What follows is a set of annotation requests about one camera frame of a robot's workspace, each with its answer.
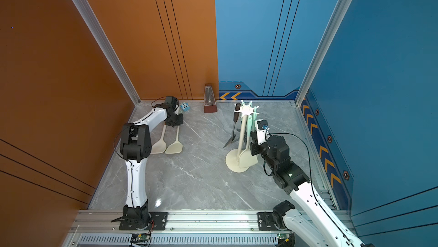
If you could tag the left green circuit board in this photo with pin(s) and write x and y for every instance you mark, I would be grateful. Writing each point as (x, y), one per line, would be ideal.
(141, 240)

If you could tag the cream utensil rack stand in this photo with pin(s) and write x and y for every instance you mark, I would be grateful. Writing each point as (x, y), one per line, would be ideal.
(232, 158)

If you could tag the right green circuit board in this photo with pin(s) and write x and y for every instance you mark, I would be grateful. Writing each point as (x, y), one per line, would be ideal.
(282, 238)

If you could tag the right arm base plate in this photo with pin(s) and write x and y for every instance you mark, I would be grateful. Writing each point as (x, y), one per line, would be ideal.
(269, 221)

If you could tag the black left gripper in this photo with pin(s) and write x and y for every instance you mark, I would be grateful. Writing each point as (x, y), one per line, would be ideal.
(180, 121)

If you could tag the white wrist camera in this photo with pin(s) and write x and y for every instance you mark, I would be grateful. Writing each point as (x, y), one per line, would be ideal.
(177, 111)
(262, 129)

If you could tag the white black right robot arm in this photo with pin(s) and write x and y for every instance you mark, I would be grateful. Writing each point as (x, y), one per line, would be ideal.
(308, 216)

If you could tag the cream spatula mint handle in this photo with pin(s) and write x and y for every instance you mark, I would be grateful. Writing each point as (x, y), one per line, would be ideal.
(176, 146)

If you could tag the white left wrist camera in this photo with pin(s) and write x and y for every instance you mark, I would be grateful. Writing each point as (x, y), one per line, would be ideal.
(177, 111)

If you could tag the aluminium rail frame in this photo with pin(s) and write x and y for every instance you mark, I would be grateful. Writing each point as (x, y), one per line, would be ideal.
(94, 228)

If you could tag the cream turner mint handle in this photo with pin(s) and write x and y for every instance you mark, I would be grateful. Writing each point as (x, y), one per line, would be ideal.
(246, 159)

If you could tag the green circuit board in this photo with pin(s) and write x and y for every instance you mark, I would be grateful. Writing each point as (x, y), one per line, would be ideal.
(141, 240)
(282, 238)

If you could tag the small blue toy cube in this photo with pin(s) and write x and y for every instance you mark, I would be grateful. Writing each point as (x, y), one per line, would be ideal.
(184, 107)

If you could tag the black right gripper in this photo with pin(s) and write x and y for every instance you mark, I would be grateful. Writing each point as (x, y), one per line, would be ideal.
(254, 144)

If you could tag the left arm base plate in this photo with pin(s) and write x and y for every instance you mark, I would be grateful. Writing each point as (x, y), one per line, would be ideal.
(157, 222)

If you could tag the dark metal trowel spatula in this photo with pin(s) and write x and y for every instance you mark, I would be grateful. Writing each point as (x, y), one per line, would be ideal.
(235, 119)

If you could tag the cream spatula wooden handle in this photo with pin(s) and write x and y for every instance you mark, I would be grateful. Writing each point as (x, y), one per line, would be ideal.
(160, 146)

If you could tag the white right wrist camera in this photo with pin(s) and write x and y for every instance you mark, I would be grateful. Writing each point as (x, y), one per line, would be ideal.
(262, 129)

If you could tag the dark red metronome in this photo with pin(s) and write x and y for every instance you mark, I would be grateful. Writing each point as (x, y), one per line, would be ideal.
(210, 105)

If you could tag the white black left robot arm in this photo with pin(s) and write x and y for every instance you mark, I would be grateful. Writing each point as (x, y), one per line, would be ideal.
(135, 148)

